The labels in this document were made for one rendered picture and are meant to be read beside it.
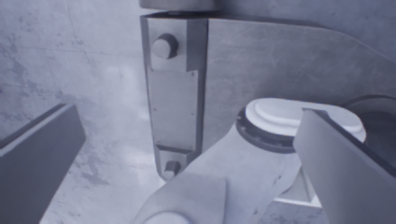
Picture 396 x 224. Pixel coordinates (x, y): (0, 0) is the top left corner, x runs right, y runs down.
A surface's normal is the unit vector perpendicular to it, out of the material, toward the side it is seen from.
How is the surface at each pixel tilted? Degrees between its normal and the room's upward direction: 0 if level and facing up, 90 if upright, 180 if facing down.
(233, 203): 90
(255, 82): 0
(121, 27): 0
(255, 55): 0
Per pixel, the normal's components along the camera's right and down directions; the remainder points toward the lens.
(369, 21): -0.20, 0.51
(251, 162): 0.03, -0.85
